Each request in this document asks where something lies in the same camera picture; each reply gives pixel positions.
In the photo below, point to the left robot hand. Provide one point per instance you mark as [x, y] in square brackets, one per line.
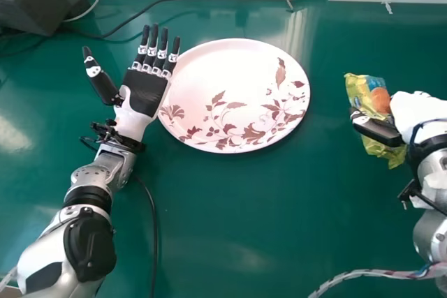
[143, 92]

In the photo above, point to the white plate brown leaf pattern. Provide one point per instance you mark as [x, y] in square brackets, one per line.
[227, 78]

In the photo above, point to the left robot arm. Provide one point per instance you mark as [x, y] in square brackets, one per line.
[87, 207]

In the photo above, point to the black box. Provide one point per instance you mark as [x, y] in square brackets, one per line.
[31, 1]

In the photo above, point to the small white tape scrap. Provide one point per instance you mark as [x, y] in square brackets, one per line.
[387, 6]

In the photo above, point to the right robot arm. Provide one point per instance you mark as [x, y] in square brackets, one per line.
[427, 238]

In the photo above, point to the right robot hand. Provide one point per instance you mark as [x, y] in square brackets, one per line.
[419, 113]

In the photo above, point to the yellow-green biscuit packet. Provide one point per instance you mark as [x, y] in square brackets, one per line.
[366, 92]

